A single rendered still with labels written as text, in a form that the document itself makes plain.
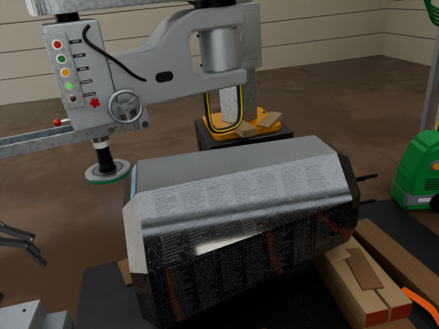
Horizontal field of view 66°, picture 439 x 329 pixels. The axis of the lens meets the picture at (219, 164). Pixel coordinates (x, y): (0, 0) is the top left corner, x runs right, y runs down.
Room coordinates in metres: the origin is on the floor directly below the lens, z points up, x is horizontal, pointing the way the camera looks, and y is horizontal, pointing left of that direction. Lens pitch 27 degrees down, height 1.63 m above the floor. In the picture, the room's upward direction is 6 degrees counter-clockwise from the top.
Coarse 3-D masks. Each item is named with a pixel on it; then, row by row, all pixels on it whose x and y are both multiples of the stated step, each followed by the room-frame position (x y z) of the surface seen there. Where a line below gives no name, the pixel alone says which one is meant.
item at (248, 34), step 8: (248, 8) 2.28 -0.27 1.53; (256, 8) 2.36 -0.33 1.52; (248, 16) 2.26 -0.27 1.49; (256, 16) 2.31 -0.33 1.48; (248, 24) 2.26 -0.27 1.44; (256, 24) 2.31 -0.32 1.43; (240, 32) 1.98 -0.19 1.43; (248, 32) 2.26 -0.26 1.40; (256, 32) 2.31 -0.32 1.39; (240, 40) 1.91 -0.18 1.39; (248, 40) 2.26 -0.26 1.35; (256, 40) 2.30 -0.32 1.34; (240, 48) 1.93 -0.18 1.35; (248, 48) 2.26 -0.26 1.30; (256, 48) 2.33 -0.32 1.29; (240, 56) 1.91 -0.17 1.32
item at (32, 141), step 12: (36, 132) 1.43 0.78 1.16; (48, 132) 1.45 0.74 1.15; (60, 132) 1.47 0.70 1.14; (72, 132) 1.39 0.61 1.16; (84, 132) 1.41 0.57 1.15; (96, 132) 1.43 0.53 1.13; (108, 132) 1.44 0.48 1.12; (120, 132) 1.48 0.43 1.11; (0, 144) 1.37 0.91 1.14; (12, 144) 1.30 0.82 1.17; (24, 144) 1.31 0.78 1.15; (36, 144) 1.33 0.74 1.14; (48, 144) 1.35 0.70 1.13; (60, 144) 1.37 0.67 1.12; (0, 156) 1.27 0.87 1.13; (12, 156) 1.29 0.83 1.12
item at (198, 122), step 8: (200, 120) 2.60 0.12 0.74; (200, 128) 2.42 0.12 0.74; (288, 128) 2.24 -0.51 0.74; (200, 136) 2.43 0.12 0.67; (208, 136) 2.23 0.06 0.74; (256, 136) 2.15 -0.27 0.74; (264, 136) 2.14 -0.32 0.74; (272, 136) 2.14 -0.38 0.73; (280, 136) 2.16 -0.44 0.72; (288, 136) 2.17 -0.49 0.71; (200, 144) 2.52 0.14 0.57; (208, 144) 2.10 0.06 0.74; (216, 144) 2.08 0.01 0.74; (224, 144) 2.08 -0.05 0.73; (232, 144) 2.09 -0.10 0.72; (240, 144) 2.10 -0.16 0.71
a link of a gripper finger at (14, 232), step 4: (4, 224) 0.73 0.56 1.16; (0, 228) 0.71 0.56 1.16; (4, 228) 0.71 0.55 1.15; (8, 228) 0.72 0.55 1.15; (12, 228) 0.73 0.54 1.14; (16, 228) 0.74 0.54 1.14; (4, 232) 0.71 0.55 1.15; (8, 232) 0.71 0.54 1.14; (12, 232) 0.72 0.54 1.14; (16, 232) 0.72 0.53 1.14; (20, 232) 0.72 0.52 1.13; (24, 232) 0.73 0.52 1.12; (28, 232) 0.74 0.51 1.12; (16, 236) 0.71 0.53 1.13; (20, 236) 0.72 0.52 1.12; (24, 236) 0.72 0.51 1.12; (28, 236) 0.72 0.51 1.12; (28, 240) 0.72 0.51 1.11; (32, 240) 0.72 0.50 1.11
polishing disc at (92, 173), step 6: (114, 162) 1.56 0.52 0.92; (120, 162) 1.55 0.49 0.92; (126, 162) 1.54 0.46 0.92; (90, 168) 1.51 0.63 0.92; (96, 168) 1.50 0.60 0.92; (120, 168) 1.48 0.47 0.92; (126, 168) 1.47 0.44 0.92; (90, 174) 1.45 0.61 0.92; (96, 174) 1.44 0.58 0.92; (102, 174) 1.43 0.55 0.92; (108, 174) 1.43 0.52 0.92; (114, 174) 1.42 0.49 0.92; (120, 174) 1.42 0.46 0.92; (90, 180) 1.41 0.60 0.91; (96, 180) 1.39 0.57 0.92; (102, 180) 1.39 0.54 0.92; (108, 180) 1.39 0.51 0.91
